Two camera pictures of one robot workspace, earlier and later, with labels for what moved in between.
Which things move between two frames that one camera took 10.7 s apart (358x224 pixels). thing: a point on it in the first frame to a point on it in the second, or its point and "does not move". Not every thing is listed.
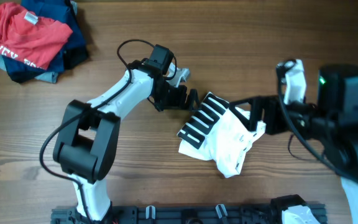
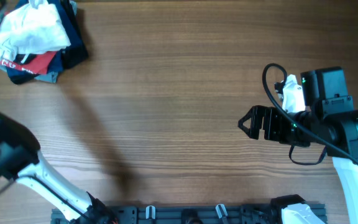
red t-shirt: (13, 32) to (38, 63)
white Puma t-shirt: (215, 133) to (34, 27)
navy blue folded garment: (74, 54) does not move
